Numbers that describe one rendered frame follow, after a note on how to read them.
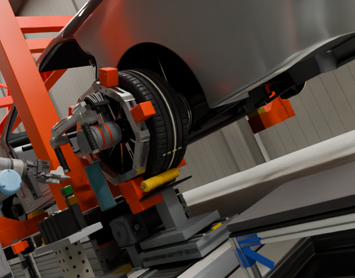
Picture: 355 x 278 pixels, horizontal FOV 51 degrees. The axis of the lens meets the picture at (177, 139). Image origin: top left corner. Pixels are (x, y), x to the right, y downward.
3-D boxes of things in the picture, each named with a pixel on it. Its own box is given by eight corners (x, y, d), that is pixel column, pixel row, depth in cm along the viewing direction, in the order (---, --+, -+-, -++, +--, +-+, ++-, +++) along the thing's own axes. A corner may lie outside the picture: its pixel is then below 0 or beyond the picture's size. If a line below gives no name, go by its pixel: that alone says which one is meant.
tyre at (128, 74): (110, 62, 234) (116, 159, 256) (78, 66, 218) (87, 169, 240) (190, 74, 193) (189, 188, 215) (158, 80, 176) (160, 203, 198)
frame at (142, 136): (163, 163, 185) (120, 65, 189) (154, 167, 181) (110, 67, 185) (110, 189, 224) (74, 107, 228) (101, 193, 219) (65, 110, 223)
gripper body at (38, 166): (51, 161, 166) (25, 156, 158) (51, 179, 163) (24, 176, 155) (44, 166, 171) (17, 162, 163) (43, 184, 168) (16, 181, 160)
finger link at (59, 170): (71, 165, 169) (50, 164, 165) (71, 178, 167) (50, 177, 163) (69, 167, 172) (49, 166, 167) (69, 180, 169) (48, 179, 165)
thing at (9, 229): (53, 224, 400) (40, 195, 402) (4, 246, 363) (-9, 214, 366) (47, 227, 412) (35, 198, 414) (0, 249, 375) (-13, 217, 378)
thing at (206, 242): (244, 228, 202) (236, 211, 203) (203, 259, 177) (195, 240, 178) (185, 240, 238) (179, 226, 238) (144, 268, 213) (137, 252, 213)
